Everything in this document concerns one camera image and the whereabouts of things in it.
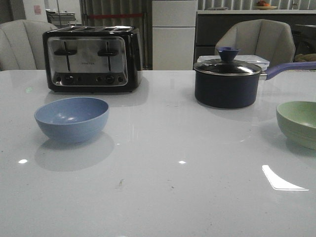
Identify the blue bowl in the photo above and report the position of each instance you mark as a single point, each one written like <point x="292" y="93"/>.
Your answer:
<point x="73" y="120"/>

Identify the green bowl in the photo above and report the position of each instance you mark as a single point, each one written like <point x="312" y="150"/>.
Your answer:
<point x="297" y="121"/>

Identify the dark blue saucepan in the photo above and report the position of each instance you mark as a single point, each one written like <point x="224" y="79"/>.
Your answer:
<point x="234" y="92"/>

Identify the glass pot lid blue knob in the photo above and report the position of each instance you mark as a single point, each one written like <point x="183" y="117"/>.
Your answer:
<point x="227" y="65"/>

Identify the black chrome four-slot toaster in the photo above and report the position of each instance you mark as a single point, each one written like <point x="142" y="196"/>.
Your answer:
<point x="93" y="59"/>

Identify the white refrigerator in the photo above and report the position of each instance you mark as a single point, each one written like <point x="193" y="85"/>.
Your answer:
<point x="173" y="28"/>

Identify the red barrier tape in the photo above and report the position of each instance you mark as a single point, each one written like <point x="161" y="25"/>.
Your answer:
<point x="132" y="15"/>

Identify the clear plastic container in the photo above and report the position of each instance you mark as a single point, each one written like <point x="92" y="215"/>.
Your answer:
<point x="263" y="63"/>

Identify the metal cart background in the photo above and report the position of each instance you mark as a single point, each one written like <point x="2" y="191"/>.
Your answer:
<point x="62" y="19"/>

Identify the beige armchair right side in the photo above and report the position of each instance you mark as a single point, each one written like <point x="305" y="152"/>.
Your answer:
<point x="268" y="39"/>

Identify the beige armchair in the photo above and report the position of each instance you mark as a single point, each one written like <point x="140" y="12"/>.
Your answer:
<point x="268" y="39"/>
<point x="21" y="45"/>

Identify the fruit plate on counter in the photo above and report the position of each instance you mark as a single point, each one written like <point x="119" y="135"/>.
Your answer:
<point x="263" y="5"/>

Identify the beige armchair left side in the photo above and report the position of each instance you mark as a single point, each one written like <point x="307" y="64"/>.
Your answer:
<point x="21" y="45"/>

